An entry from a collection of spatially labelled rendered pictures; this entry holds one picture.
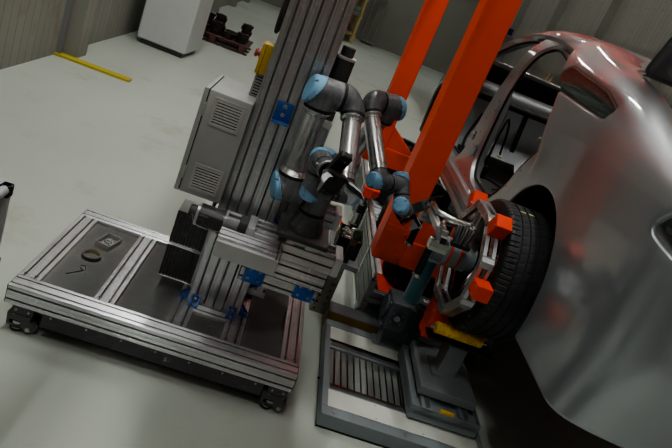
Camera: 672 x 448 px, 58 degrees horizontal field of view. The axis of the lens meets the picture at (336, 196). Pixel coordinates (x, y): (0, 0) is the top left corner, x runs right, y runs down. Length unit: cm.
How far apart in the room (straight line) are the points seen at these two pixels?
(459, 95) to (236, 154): 120
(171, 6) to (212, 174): 637
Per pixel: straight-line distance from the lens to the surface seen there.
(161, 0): 889
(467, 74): 312
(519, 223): 280
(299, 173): 241
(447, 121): 315
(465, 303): 278
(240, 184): 266
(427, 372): 320
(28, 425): 257
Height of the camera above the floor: 182
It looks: 19 degrees down
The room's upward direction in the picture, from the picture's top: 22 degrees clockwise
